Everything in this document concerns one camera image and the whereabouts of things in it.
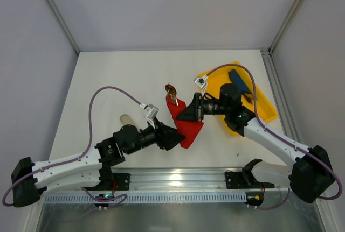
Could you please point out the yellow plastic bin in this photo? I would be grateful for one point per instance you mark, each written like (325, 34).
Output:
(215, 81)

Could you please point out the aluminium frame post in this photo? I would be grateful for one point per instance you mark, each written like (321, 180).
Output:
(291, 14)
(62, 24)

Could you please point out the left controller board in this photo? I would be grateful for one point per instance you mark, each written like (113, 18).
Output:
(103, 200)

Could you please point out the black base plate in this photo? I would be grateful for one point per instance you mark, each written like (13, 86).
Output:
(121, 181)
(244, 180)

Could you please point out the gold spoon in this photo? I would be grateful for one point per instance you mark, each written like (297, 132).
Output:
(171, 94)

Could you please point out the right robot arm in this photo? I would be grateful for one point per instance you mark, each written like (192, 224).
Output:
(307, 171)

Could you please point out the left aluminium frame post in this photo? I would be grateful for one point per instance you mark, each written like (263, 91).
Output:
(62, 24)

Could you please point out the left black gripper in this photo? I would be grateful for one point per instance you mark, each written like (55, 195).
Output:
(161, 136)

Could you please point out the red paper napkin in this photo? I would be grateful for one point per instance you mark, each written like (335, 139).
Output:
(189, 129)

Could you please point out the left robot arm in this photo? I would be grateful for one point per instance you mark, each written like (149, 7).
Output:
(92, 169)

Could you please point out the right side aluminium rail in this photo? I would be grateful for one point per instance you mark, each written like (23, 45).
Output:
(280, 99)

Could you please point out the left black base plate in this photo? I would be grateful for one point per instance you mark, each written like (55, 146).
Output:
(121, 181)

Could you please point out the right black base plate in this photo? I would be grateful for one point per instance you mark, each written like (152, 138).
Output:
(244, 180)

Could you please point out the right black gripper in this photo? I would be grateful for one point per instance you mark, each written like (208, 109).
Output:
(200, 107)

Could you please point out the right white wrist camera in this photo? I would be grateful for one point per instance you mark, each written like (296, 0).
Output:
(201, 81)

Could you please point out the right aluminium frame post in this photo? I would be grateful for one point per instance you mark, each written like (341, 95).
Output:
(291, 14)

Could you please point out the controller board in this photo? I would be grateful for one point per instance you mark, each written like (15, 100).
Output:
(254, 199)
(103, 200)

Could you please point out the right controller board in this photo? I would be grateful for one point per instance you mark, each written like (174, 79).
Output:
(254, 199)

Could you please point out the aluminium mounting rail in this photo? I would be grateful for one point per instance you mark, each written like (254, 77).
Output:
(175, 180)

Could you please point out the slotted cable duct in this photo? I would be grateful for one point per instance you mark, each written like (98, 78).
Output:
(156, 197)

